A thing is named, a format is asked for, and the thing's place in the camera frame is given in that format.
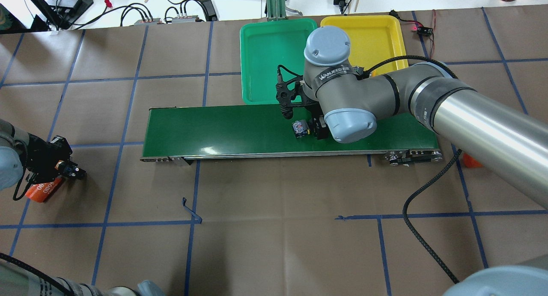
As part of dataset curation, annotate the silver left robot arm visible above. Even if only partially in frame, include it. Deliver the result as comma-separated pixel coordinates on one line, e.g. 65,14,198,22
0,119,87,189

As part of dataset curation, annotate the green plastic tray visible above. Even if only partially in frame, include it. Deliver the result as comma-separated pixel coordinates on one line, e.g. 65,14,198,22
239,18,318,105

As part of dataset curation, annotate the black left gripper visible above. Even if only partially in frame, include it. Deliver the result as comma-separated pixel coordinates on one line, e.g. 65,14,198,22
24,135,86,185

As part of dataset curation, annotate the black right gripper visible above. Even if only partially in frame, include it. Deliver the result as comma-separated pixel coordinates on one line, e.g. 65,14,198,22
276,71,329,140

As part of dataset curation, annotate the aluminium frame post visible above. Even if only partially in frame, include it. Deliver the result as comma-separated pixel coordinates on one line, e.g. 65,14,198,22
266,0,287,21

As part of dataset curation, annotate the green conveyor belt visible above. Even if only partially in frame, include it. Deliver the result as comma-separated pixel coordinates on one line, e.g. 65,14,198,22
141,104,444,164

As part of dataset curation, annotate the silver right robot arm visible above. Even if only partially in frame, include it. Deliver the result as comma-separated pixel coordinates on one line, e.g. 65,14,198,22
276,26,548,208

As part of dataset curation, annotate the green push button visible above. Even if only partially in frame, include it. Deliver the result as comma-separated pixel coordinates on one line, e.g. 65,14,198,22
292,119,311,138

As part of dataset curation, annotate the black power adapter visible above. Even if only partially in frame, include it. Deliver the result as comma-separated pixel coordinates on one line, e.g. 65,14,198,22
198,0,219,21

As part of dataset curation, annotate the yellow plastic tray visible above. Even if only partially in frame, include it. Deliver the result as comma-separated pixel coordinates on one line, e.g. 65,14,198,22
320,15,406,70

